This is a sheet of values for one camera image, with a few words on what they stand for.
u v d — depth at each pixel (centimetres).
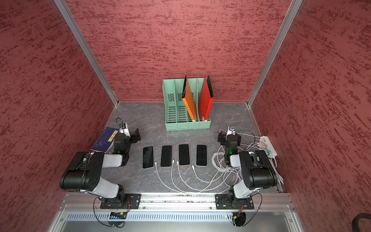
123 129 79
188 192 78
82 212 71
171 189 78
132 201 74
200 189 79
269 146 92
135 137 85
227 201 73
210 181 79
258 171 46
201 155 91
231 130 80
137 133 87
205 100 95
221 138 86
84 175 43
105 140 96
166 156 90
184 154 90
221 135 88
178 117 110
